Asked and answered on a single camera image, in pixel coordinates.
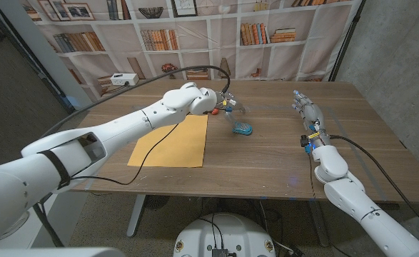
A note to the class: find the blue flip phone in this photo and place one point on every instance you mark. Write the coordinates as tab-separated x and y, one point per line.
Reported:
245	129

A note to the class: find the white robot torso base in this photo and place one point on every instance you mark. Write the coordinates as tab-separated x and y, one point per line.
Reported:
227	232

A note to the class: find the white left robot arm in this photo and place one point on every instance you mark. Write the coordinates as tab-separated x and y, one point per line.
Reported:
123	125

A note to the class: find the white power strip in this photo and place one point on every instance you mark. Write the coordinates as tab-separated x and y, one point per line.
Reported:
124	79

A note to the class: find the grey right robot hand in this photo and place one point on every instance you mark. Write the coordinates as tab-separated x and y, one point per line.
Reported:
312	114

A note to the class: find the red toy strawberry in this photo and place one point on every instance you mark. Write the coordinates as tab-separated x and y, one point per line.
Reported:
215	111

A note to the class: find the grey table leg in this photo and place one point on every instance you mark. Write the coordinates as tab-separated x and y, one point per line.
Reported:
319	225
136	216

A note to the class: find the printed bookshelf backdrop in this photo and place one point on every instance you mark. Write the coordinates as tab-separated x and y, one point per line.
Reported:
291	60

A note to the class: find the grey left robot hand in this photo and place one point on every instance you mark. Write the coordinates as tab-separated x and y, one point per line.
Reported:
230	107

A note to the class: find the yellow felt sheet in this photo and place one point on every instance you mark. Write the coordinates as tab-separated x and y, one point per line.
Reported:
180	146

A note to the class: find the black box on torso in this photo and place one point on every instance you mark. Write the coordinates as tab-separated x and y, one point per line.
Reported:
220	253

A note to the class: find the black backdrop stand pole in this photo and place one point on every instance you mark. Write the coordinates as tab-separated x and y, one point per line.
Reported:
344	44

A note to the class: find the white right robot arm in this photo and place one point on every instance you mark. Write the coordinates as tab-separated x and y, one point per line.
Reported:
352	196

